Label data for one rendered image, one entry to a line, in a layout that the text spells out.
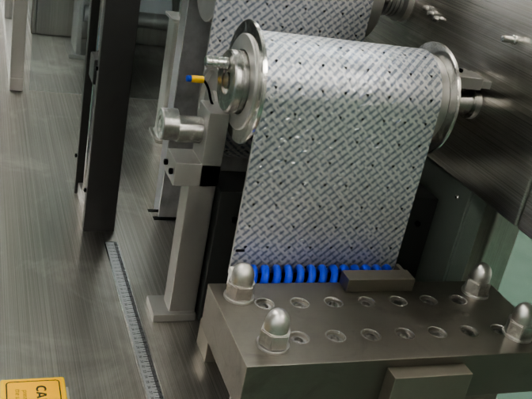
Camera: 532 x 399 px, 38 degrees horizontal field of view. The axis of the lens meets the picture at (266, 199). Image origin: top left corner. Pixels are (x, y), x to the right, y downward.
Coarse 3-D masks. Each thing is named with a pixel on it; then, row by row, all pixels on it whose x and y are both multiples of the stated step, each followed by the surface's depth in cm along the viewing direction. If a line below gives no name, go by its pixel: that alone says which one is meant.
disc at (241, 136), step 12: (252, 24) 89; (252, 36) 89; (264, 48) 86; (264, 60) 85; (264, 72) 85; (264, 84) 85; (264, 96) 86; (252, 120) 88; (240, 132) 92; (252, 132) 89
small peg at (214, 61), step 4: (208, 56) 89; (212, 56) 90; (216, 56) 90; (220, 56) 90; (204, 60) 90; (208, 60) 89; (212, 60) 89; (216, 60) 89; (220, 60) 90; (224, 60) 90; (228, 60) 90; (204, 64) 90; (208, 64) 89; (212, 64) 90; (216, 64) 90; (220, 64) 90; (224, 64) 90; (228, 64) 90; (224, 68) 90
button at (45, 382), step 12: (0, 384) 84; (12, 384) 85; (24, 384) 85; (36, 384) 85; (48, 384) 86; (60, 384) 86; (0, 396) 83; (12, 396) 83; (24, 396) 83; (36, 396) 84; (48, 396) 84; (60, 396) 84
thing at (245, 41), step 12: (240, 36) 92; (240, 48) 92; (252, 48) 88; (252, 60) 88; (252, 72) 88; (444, 72) 96; (252, 84) 88; (444, 84) 96; (252, 96) 87; (444, 96) 96; (252, 108) 88; (444, 108) 96; (240, 120) 91
